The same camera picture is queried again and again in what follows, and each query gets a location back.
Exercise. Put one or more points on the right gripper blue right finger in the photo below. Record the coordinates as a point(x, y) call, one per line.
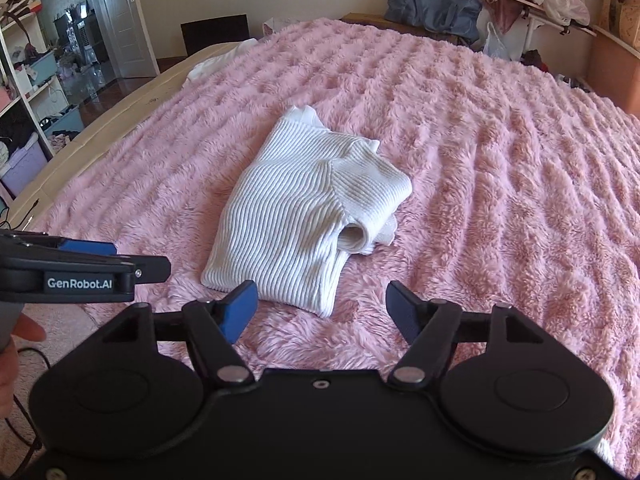
point(433, 329)

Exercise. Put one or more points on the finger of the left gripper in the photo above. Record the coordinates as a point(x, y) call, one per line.
point(151, 269)
point(88, 247)

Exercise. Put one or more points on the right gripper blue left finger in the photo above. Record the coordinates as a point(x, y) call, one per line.
point(210, 328)

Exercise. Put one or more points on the white ribbed knit sweater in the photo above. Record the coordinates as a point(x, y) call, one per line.
point(310, 199)

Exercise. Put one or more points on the left hand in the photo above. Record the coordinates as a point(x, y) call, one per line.
point(25, 328)

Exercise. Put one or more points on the white shelving unit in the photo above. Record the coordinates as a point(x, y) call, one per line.
point(37, 118)

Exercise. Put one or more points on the pink fluffy bed blanket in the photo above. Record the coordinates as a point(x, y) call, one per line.
point(523, 190)

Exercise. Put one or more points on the black chair back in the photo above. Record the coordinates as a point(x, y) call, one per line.
point(198, 35)

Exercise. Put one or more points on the white door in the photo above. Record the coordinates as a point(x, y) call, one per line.
point(128, 42)

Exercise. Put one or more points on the pink plastic storage bin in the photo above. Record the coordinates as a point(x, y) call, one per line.
point(613, 71)

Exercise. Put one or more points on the dark blue bag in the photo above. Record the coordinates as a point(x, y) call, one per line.
point(450, 17)

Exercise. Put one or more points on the white folding rack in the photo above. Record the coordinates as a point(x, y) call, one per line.
point(523, 32)

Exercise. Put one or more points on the floral fabric storage bag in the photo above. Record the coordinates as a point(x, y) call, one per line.
point(621, 18)

